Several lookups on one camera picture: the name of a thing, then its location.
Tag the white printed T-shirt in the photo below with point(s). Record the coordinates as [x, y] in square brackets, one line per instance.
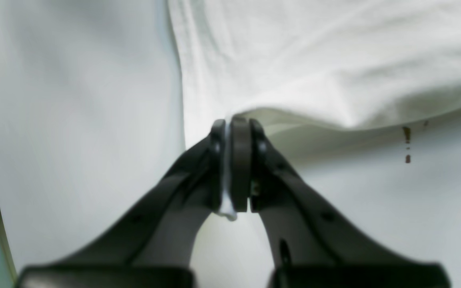
[363, 97]

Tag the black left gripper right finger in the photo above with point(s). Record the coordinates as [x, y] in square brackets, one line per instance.
[313, 245]

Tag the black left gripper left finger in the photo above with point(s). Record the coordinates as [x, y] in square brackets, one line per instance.
[151, 245]

